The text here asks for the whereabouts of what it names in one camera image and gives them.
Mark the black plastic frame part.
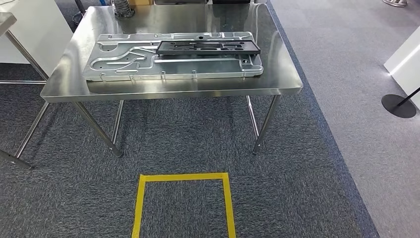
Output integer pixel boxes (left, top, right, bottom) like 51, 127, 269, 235
155, 39, 262, 56

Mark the stainless steel workbench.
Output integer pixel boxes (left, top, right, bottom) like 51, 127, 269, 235
40, 2, 304, 158

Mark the stamped grey metal panel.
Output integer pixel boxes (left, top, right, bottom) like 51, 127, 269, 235
82, 31, 264, 82

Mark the black pole stand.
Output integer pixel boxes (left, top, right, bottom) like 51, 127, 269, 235
72, 0, 88, 26

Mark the white cabinet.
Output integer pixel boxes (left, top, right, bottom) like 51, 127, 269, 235
0, 0, 74, 78

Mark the white display counter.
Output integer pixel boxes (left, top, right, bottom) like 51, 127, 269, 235
384, 26, 420, 109

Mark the silver stanchion base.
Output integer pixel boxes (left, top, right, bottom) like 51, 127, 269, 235
382, 0, 409, 8

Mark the stainless steel side table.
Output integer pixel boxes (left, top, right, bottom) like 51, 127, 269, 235
0, 11, 50, 171

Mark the grey ribbed hose coil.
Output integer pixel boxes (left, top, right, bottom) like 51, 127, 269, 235
113, 0, 136, 19

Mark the black stanchion post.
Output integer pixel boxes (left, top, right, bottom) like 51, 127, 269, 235
381, 87, 420, 119

